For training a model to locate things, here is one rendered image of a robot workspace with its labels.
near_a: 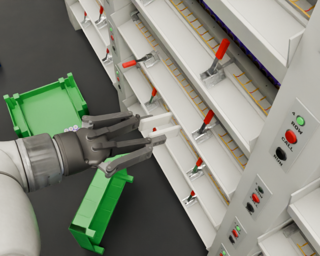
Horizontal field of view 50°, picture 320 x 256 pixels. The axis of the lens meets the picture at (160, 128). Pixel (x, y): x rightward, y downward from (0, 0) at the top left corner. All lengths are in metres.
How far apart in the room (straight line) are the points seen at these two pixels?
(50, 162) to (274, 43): 0.37
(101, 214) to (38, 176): 0.75
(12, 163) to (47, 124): 0.92
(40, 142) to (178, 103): 0.39
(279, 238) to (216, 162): 0.20
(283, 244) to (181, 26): 0.47
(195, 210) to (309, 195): 0.62
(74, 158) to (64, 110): 0.90
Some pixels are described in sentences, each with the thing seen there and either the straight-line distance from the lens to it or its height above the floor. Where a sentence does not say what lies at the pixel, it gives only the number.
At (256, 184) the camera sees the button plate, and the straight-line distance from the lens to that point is 0.60.
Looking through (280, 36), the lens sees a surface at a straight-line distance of 0.45.
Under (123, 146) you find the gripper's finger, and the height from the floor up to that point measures 0.68.
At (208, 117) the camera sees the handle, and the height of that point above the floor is 0.62.
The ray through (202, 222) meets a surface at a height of 0.16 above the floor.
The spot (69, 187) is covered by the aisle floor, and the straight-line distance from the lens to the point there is 1.38.
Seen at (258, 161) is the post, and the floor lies 0.74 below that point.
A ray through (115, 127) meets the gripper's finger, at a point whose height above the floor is 0.68.
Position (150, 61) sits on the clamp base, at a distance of 0.93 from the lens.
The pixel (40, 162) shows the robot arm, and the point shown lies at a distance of 0.57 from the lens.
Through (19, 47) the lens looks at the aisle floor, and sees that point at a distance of 1.92.
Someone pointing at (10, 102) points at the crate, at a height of 0.05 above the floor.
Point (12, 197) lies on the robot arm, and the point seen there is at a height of 0.82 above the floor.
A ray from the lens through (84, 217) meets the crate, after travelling 1.10.
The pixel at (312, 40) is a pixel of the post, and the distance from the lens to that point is 0.39.
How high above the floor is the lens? 1.21
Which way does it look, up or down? 56 degrees down
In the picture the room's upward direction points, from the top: straight up
